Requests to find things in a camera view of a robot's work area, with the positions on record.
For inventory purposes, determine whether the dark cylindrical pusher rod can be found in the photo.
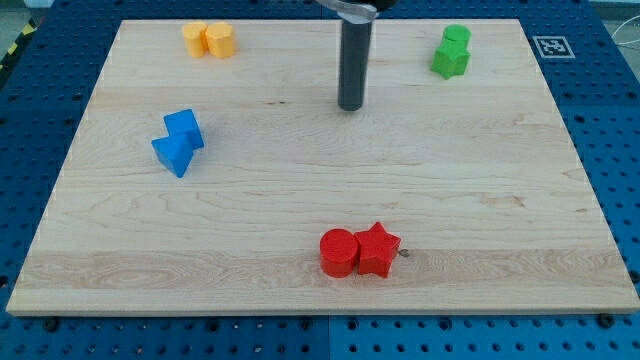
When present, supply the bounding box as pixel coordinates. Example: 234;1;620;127
338;19;372;111

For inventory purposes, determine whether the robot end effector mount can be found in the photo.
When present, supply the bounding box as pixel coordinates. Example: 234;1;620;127
316;0;398;23

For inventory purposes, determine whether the green star block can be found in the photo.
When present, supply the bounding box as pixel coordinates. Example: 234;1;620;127
431;40;471;79

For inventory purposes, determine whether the red star block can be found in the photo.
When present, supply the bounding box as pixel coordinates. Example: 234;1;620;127
355;222;401;278

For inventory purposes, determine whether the green cylinder block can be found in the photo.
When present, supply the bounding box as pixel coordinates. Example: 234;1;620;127
442;24;471;49

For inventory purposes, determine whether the yellow hexagon block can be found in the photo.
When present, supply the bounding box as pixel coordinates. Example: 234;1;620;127
205;22;236;59

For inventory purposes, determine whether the yellow cylinder block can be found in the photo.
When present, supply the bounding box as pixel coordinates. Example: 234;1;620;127
182;21;208;58

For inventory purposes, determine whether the wooden board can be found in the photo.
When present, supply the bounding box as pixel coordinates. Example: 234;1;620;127
7;19;639;316

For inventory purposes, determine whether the blue cube block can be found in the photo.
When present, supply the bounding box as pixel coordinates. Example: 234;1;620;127
164;109;204;149

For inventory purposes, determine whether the white fiducial marker tag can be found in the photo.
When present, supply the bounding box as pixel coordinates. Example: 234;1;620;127
533;35;575;59

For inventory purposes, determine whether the red cylinder block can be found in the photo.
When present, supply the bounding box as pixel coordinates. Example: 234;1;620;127
319;228;359;278

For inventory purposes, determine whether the blue triangle block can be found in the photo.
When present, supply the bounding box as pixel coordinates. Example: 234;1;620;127
151;134;193;178

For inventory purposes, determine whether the white cable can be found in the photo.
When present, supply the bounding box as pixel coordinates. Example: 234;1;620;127
610;14;640;47

